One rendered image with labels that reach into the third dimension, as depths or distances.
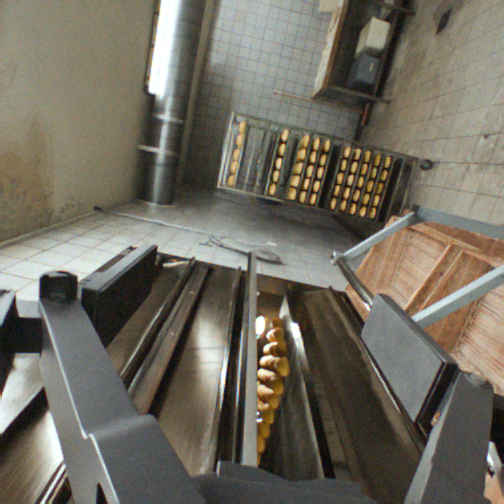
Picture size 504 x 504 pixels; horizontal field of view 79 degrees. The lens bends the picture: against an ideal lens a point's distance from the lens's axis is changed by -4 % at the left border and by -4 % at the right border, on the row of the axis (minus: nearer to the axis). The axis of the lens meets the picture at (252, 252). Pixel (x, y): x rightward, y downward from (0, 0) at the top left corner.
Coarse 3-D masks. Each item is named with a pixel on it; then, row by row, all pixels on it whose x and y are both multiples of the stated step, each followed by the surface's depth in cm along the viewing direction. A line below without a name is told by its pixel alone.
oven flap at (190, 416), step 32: (224, 288) 153; (192, 320) 125; (224, 320) 121; (192, 352) 103; (224, 352) 97; (192, 384) 88; (224, 384) 83; (160, 416) 77; (192, 416) 76; (224, 416) 76; (192, 448) 67
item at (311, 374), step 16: (288, 288) 173; (288, 304) 163; (304, 320) 140; (304, 336) 126; (304, 352) 115; (304, 368) 111; (320, 384) 99; (320, 400) 92; (320, 416) 86; (320, 432) 83; (336, 432) 81; (320, 448) 81; (336, 448) 76; (336, 464) 72
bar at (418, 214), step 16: (416, 208) 103; (400, 224) 105; (416, 224) 106; (448, 224) 104; (464, 224) 104; (480, 224) 103; (368, 240) 107; (336, 256) 107; (352, 256) 108; (352, 272) 92; (496, 272) 60; (464, 288) 61; (480, 288) 60; (368, 304) 74; (448, 304) 61; (464, 304) 61; (416, 320) 62; (432, 320) 62
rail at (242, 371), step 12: (240, 348) 84; (240, 360) 79; (240, 372) 74; (240, 384) 70; (240, 396) 67; (240, 408) 63; (240, 420) 60; (240, 432) 58; (240, 444) 55; (240, 456) 53
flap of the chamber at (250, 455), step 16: (256, 272) 141; (256, 288) 124; (256, 304) 110; (256, 320) 99; (256, 336) 90; (256, 352) 83; (256, 368) 76; (256, 384) 71; (256, 400) 66; (256, 416) 62; (256, 432) 58; (256, 448) 54; (256, 464) 51
